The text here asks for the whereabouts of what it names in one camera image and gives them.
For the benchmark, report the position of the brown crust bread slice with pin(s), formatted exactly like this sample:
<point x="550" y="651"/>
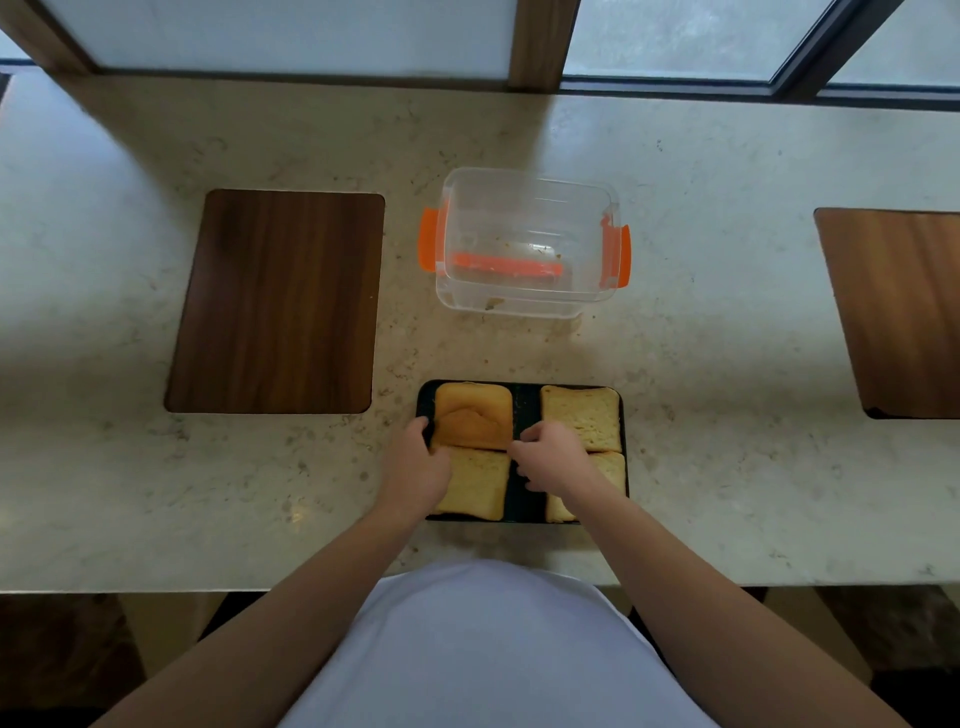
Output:
<point x="472" y="416"/>

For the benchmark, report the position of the person's left forearm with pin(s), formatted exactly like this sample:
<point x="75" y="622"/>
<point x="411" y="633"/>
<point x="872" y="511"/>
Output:
<point x="285" y="622"/>

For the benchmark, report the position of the person's left hand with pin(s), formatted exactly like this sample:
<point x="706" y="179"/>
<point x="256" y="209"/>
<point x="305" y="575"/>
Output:
<point x="411" y="472"/>

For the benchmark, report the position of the black rectangular tray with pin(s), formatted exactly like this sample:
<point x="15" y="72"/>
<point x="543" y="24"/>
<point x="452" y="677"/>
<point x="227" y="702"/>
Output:
<point x="525" y="405"/>

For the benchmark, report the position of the person's left thumb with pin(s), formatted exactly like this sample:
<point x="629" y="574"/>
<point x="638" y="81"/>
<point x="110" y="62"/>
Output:
<point x="420" y="431"/>

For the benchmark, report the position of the dark wooden placemat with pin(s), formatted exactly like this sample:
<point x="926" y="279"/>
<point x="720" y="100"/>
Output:
<point x="900" y="307"/>
<point x="281" y="300"/>

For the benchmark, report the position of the person's right fingers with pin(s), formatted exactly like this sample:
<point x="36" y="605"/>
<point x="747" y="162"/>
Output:
<point x="526" y="454"/>

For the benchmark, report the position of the beige table leg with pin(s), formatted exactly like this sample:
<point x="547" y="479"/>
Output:
<point x="169" y="630"/>
<point x="817" y="630"/>

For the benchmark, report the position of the person's right forearm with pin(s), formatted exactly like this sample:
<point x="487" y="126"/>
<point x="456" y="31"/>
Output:
<point x="697" y="607"/>

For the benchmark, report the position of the person's right hand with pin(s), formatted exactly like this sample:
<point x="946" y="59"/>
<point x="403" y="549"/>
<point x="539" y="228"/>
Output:
<point x="559" y="461"/>

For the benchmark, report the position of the wooden window post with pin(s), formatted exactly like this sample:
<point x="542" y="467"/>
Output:
<point x="541" y="41"/>
<point x="45" y="34"/>

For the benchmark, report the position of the clear container with orange clips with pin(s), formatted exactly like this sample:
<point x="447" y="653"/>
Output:
<point x="525" y="225"/>

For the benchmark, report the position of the white shirt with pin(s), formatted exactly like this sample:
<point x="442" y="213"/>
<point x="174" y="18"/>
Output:
<point x="487" y="645"/>

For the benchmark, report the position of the dark metal window frame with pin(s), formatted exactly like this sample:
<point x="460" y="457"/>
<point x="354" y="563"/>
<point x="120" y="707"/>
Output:
<point x="810" y="67"/>

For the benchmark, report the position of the pale bread slice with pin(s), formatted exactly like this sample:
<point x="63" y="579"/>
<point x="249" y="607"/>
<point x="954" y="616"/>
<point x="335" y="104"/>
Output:
<point x="613" y="466"/>
<point x="480" y="484"/>
<point x="583" y="416"/>

